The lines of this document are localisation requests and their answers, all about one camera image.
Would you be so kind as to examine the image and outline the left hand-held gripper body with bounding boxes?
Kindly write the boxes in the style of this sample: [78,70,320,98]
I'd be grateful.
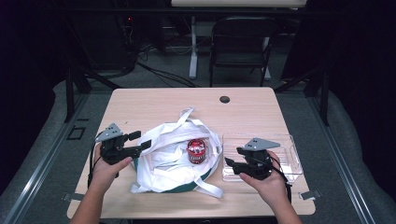
[94,122,143,166]

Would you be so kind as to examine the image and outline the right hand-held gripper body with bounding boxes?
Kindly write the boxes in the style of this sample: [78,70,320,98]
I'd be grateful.
[235,137,281,181]

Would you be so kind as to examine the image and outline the white cloth tote bag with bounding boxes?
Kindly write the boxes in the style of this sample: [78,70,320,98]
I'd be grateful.
[130,106,224,199]

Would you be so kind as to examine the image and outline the red can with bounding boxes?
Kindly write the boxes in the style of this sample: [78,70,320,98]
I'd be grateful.
[186,138,207,165]

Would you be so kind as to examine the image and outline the person's left hand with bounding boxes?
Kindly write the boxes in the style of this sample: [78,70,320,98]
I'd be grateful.
[90,143,134,194]

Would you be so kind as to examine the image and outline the person's right hand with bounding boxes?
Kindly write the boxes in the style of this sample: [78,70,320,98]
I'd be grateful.
[238,150,291,213]

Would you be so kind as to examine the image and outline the clear plastic tray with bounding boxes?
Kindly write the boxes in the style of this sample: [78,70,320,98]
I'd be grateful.
[221,133,304,183]

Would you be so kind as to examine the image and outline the light wooden table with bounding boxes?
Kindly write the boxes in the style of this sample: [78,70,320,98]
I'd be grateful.
[66,87,317,219]

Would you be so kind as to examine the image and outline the black metal stand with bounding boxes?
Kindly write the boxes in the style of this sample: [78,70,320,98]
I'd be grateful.
[274,66,331,127]
[64,66,122,124]

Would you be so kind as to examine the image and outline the black folding chair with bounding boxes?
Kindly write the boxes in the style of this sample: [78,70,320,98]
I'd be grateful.
[208,16,278,88]

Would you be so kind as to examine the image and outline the white desk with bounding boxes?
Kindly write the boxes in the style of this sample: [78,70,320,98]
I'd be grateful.
[170,0,307,81]

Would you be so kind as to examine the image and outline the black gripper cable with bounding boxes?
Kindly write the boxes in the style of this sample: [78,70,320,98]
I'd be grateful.
[87,136,104,189]
[269,155,293,203]

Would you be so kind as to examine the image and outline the grey table bracket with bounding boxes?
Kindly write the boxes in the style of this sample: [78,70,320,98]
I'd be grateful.
[299,189,321,201]
[62,192,86,202]

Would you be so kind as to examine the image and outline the black floor cables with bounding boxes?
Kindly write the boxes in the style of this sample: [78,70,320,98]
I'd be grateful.
[135,46,198,89]

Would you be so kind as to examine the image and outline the aluminium floor rail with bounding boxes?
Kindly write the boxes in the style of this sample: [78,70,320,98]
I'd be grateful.
[306,92,377,224]
[0,92,92,224]

